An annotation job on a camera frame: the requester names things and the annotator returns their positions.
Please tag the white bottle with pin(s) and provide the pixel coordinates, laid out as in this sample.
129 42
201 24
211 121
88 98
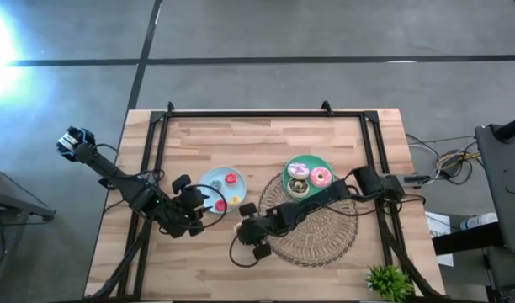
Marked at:
478 221

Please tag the coral pink frosted donut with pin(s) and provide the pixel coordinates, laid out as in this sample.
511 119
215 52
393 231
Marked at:
320 177

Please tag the teal green plate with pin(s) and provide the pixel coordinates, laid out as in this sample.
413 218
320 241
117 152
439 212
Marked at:
312 161

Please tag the round woven placemat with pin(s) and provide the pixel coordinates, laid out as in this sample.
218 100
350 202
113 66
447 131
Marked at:
320 240

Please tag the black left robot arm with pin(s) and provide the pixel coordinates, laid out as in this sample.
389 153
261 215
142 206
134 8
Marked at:
114 177

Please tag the black table frame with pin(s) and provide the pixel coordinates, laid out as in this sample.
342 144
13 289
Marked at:
261 113

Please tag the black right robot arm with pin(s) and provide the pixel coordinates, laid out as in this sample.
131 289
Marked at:
325 196

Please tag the small yellow frosted donut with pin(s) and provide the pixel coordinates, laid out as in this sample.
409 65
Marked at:
235 200

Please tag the small grey-blue frosted donut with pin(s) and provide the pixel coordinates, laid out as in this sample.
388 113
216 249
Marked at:
216 184

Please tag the small pink frosted donut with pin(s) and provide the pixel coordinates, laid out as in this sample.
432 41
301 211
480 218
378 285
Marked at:
220 205

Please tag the pale lilac frosted donut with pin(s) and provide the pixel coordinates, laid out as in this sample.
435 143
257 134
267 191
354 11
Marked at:
298 171

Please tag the white paper sheet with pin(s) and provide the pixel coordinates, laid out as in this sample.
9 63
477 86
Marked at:
440 235

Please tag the small green potted plant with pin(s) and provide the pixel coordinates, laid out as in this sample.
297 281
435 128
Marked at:
390 283

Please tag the chocolate sprinkled donut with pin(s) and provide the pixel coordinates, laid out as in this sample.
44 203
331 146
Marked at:
298 188

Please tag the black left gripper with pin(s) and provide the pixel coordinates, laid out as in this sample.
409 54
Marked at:
192 210

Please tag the light blue plate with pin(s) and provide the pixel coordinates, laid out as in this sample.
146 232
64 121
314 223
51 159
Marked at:
223 192

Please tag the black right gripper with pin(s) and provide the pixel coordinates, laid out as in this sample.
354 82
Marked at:
257 230

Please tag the small red frosted donut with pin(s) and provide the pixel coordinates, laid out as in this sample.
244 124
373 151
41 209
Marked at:
230 179

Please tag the cream donut yellow frosting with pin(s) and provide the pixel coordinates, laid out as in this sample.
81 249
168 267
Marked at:
237 227

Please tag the grey cart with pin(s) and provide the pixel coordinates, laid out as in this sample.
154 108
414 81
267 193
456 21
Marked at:
503 185

